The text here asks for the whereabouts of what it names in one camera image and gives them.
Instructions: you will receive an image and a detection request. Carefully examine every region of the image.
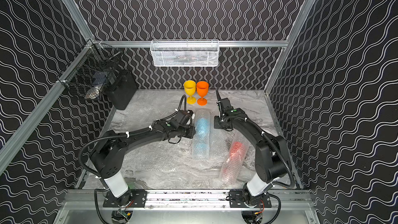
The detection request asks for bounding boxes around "blue wine glass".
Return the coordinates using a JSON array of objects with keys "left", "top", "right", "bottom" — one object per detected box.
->
[{"left": 192, "top": 109, "right": 228, "bottom": 161}]

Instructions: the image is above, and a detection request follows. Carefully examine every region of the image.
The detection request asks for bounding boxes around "orange wine glass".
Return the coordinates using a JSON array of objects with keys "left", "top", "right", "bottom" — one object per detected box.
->
[{"left": 197, "top": 81, "right": 209, "bottom": 106}]

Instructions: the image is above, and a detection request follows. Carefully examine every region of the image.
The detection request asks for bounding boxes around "yellow wine glass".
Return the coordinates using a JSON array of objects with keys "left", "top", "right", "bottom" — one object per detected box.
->
[{"left": 183, "top": 80, "right": 197, "bottom": 105}]

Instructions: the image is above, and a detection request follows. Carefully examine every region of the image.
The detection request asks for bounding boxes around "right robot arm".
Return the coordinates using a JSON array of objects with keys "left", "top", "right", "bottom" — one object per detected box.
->
[{"left": 215, "top": 108, "right": 296, "bottom": 206}]

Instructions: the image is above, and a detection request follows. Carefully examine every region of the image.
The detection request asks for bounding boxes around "wrapped red wine glass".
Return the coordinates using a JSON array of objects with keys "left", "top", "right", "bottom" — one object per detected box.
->
[{"left": 220, "top": 132, "right": 250, "bottom": 185}]

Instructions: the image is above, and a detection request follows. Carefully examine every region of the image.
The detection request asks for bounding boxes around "black box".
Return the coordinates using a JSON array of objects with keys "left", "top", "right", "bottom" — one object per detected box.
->
[{"left": 106, "top": 69, "right": 138, "bottom": 110}]

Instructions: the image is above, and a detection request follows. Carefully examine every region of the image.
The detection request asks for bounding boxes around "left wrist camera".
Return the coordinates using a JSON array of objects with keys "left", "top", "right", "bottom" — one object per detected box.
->
[{"left": 171, "top": 110, "right": 194, "bottom": 126}]

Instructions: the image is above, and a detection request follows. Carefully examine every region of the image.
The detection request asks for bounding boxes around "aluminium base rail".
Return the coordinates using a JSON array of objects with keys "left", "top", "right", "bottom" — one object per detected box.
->
[{"left": 62, "top": 189, "right": 313, "bottom": 211}]

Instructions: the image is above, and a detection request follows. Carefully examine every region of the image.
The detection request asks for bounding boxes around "black wire basket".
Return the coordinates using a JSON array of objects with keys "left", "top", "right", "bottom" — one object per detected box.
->
[{"left": 59, "top": 39, "right": 122, "bottom": 101}]

